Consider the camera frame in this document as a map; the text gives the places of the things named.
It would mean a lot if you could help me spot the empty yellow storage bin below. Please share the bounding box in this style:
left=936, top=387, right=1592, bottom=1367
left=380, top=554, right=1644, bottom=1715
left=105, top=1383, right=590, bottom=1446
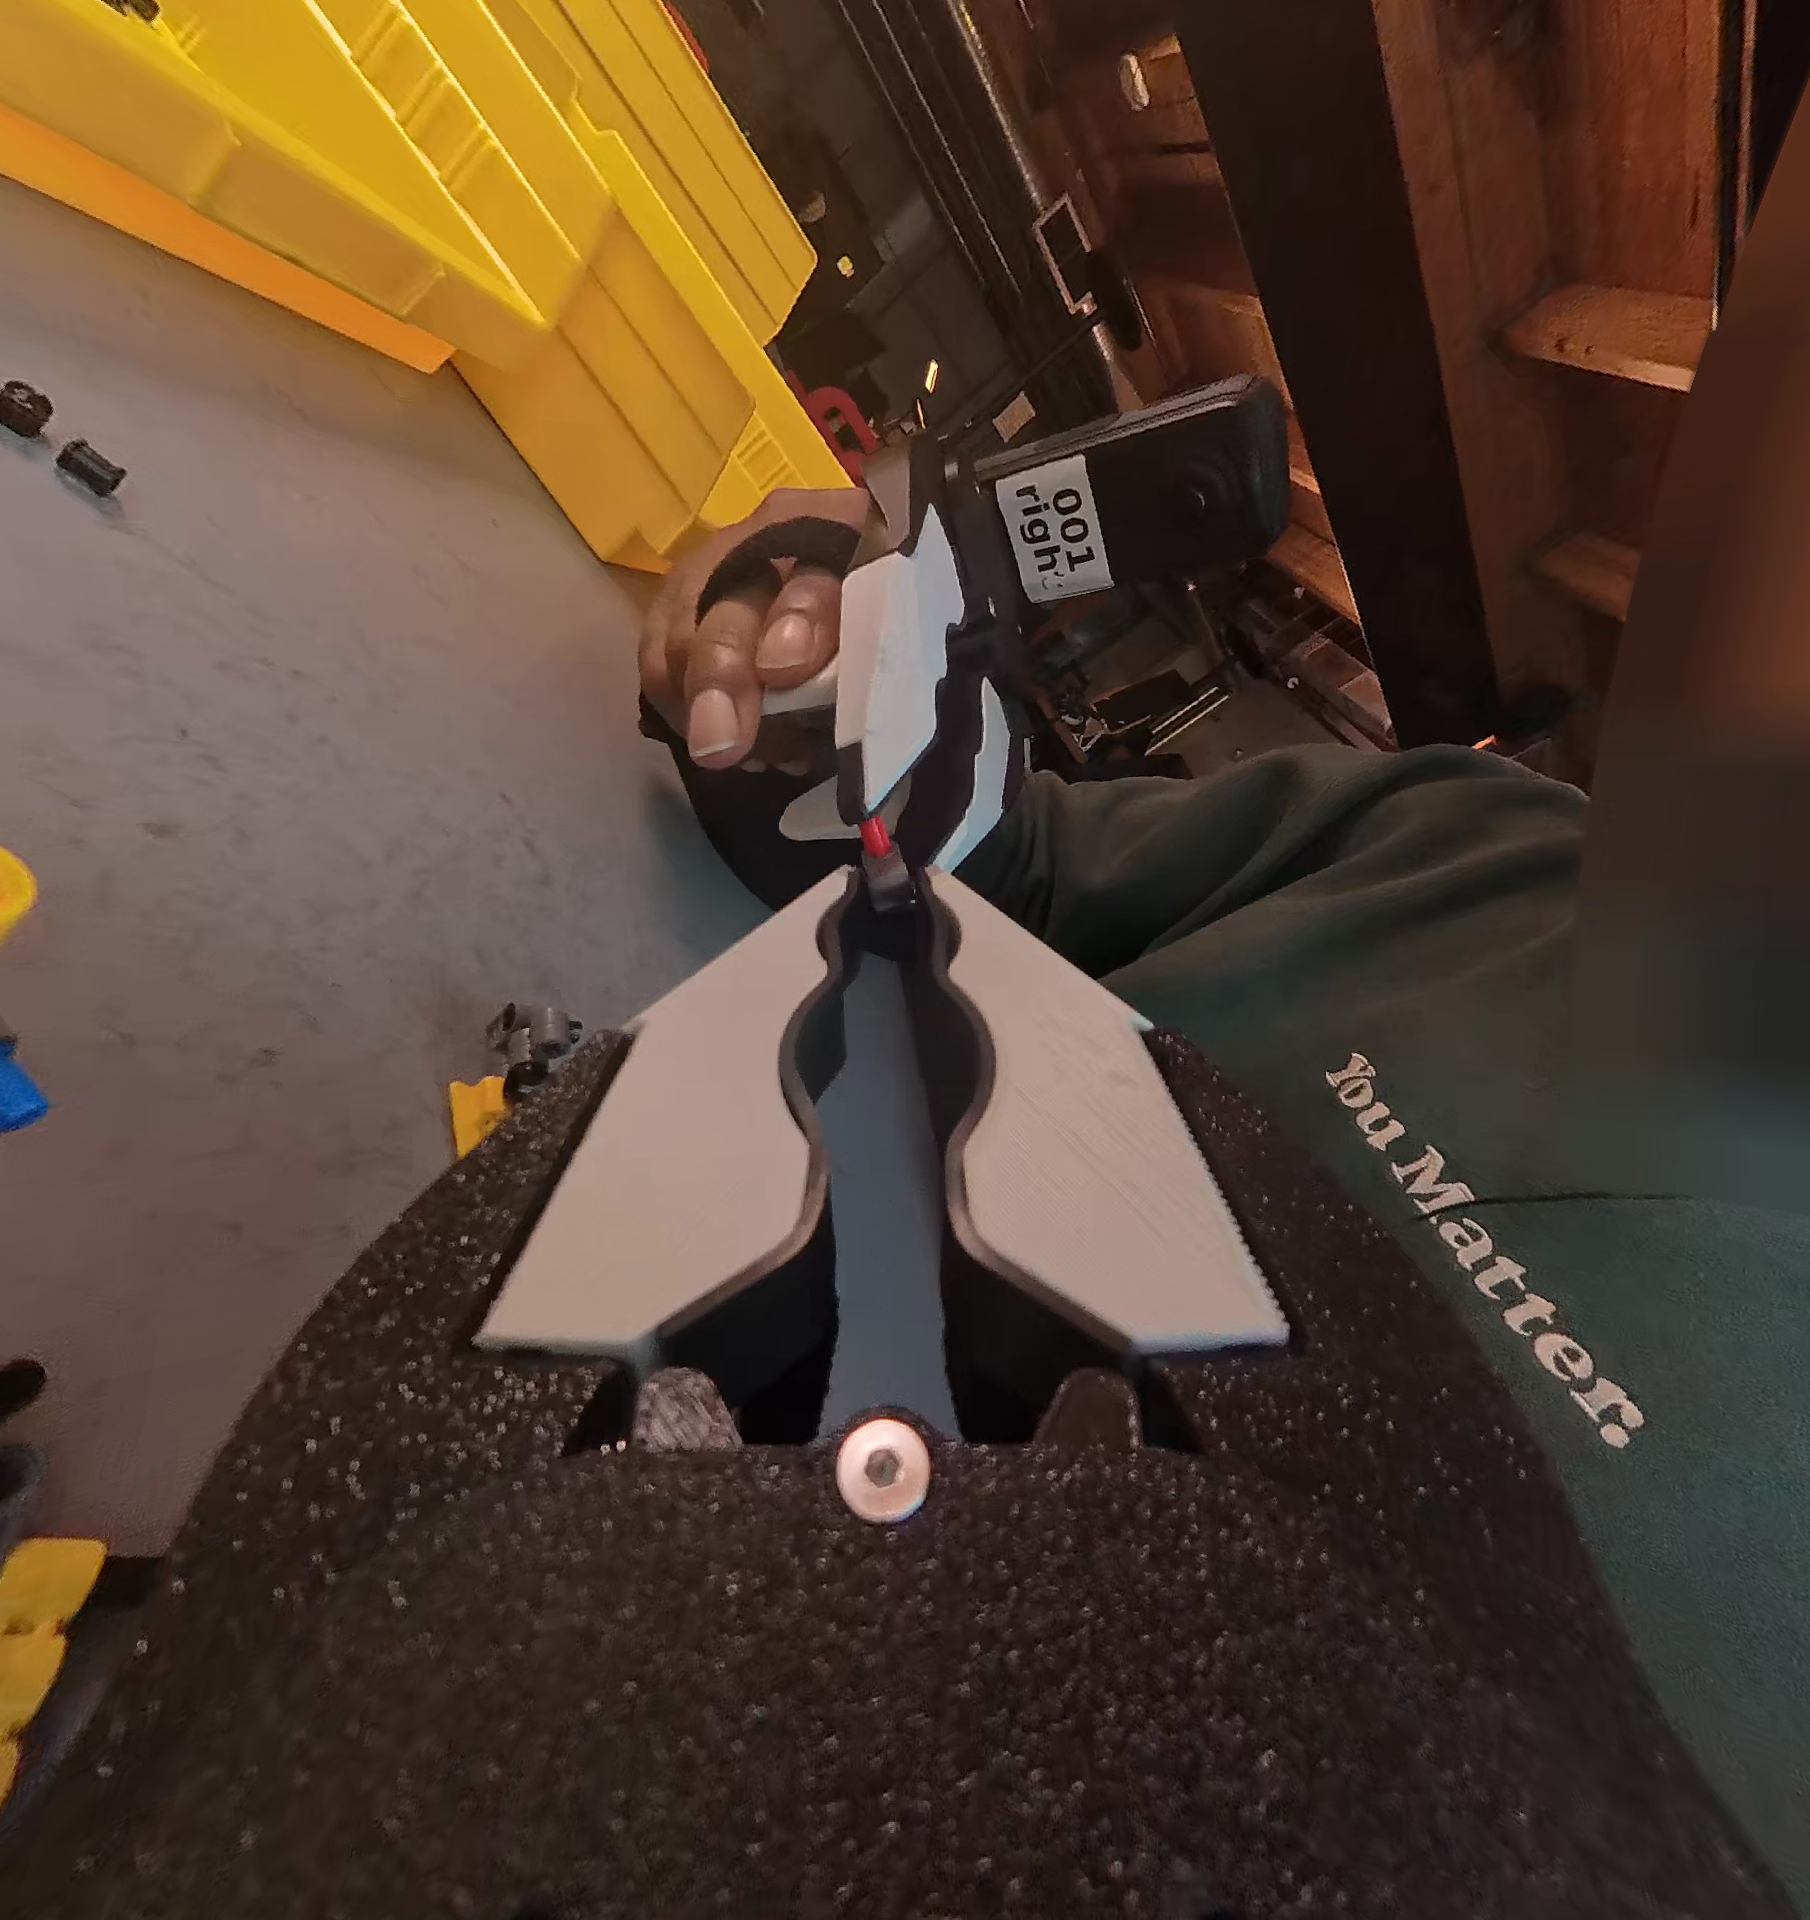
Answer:
left=170, top=0, right=863, bottom=574

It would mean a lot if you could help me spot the yellow lego subassembly with rack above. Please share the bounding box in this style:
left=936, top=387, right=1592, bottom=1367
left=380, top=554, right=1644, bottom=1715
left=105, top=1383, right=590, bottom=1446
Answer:
left=0, top=1004, right=593, bottom=1863

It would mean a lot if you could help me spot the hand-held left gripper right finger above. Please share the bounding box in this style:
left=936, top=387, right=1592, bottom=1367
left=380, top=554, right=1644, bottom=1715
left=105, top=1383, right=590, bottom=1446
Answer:
left=921, top=872, right=1297, bottom=1428

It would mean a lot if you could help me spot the pile of small lego pins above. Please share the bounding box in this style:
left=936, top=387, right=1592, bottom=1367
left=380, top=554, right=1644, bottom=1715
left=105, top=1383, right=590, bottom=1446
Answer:
left=0, top=375, right=134, bottom=505

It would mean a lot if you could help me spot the person's right hand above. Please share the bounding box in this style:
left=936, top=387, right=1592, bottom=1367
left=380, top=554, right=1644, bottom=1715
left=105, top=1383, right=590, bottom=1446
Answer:
left=638, top=533, right=863, bottom=776

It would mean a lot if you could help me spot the person's green sweatshirt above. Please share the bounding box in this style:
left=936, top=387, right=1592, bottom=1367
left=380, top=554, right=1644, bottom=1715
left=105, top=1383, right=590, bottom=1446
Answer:
left=1101, top=0, right=1810, bottom=1920

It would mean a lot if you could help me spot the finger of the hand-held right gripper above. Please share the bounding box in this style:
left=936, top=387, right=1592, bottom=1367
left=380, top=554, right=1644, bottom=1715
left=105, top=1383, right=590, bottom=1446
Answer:
left=925, top=678, right=1021, bottom=873
left=779, top=541, right=984, bottom=840

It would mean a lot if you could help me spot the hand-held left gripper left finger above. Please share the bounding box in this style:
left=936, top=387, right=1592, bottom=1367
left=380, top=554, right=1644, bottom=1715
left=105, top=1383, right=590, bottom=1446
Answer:
left=475, top=872, right=867, bottom=1437

